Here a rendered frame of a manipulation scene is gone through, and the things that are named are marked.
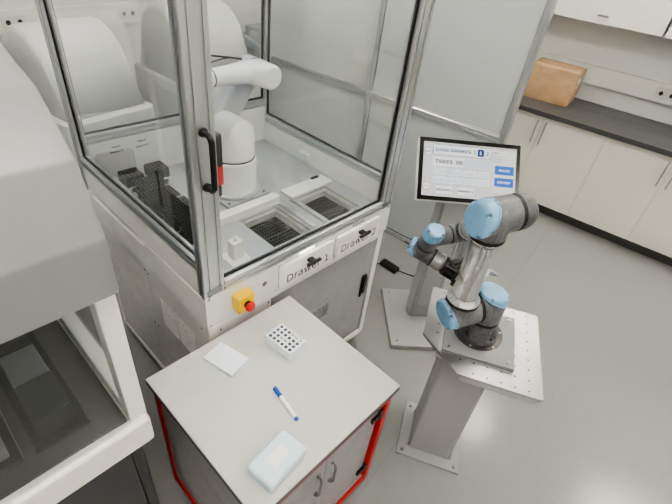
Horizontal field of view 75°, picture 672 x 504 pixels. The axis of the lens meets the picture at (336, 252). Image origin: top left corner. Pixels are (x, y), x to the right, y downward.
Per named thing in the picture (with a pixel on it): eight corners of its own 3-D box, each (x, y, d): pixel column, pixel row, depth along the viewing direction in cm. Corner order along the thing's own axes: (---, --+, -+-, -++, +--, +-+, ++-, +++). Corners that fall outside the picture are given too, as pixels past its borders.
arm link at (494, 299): (507, 322, 166) (519, 297, 157) (477, 331, 161) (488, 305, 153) (488, 300, 174) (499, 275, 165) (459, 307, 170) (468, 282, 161)
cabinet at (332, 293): (364, 336, 269) (387, 229, 221) (220, 445, 206) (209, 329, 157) (265, 258, 317) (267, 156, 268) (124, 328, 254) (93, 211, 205)
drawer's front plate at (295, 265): (332, 260, 193) (334, 240, 186) (281, 289, 175) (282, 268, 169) (329, 258, 194) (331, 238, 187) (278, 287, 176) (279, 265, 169)
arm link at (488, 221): (480, 329, 162) (534, 207, 126) (445, 339, 157) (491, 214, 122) (462, 306, 170) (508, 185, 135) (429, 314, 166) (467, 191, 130)
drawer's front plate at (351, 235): (377, 235, 212) (381, 216, 206) (336, 258, 195) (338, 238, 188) (374, 233, 213) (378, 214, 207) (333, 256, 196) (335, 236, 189)
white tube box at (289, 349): (305, 347, 161) (306, 340, 159) (289, 361, 155) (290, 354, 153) (281, 329, 166) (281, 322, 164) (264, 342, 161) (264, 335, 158)
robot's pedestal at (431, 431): (462, 420, 231) (514, 320, 184) (457, 475, 208) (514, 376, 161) (406, 402, 236) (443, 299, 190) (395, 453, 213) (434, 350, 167)
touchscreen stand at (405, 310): (463, 352, 268) (525, 211, 206) (390, 348, 264) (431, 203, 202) (444, 295, 308) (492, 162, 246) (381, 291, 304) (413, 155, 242)
